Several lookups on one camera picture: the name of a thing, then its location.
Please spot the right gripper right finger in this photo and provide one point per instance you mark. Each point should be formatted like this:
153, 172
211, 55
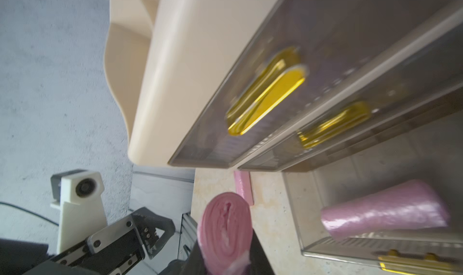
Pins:
260, 264

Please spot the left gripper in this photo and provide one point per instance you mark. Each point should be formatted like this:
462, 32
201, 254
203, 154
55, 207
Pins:
114, 250

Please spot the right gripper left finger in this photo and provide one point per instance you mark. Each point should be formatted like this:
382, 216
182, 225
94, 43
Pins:
194, 265

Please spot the pink bag roll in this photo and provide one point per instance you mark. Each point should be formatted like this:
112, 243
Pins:
408, 206
225, 235
243, 186

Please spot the beige drawer organizer cabinet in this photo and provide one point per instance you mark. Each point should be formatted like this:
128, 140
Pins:
165, 59

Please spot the transparent drawer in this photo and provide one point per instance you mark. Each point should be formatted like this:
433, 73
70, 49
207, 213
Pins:
397, 95
432, 153
308, 55

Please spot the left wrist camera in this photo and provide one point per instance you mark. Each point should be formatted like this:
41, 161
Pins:
77, 194

